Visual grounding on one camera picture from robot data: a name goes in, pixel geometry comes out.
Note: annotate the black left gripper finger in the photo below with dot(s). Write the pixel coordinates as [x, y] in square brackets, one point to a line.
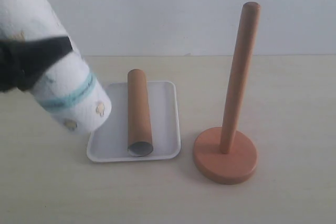
[24, 62]

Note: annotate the printed white paper towel roll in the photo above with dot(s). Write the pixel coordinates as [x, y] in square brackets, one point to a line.
[69, 91]

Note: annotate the brown cardboard tube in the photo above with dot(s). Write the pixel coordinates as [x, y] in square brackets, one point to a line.
[139, 124]

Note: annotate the wooden paper towel holder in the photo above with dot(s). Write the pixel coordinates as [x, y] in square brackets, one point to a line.
[224, 154]

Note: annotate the white rectangular tray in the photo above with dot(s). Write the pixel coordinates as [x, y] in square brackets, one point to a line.
[109, 143]

